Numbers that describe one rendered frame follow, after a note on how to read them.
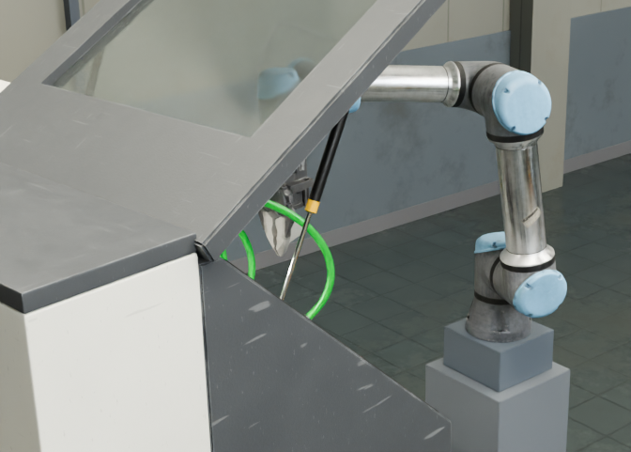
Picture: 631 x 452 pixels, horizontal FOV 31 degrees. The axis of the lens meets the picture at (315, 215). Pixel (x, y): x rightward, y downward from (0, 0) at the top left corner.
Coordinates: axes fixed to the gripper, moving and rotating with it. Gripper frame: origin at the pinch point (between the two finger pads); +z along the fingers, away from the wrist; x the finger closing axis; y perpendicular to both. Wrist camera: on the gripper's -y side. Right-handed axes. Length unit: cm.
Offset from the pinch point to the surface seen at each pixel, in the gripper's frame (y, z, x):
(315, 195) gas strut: -22.6, -24.8, -33.9
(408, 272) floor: 233, 123, 164
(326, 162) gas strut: -20.2, -29.8, -34.2
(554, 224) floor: 330, 123, 149
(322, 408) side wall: -24.8, 10.9, -36.4
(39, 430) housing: -76, -7, -36
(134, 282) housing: -59, -23, -37
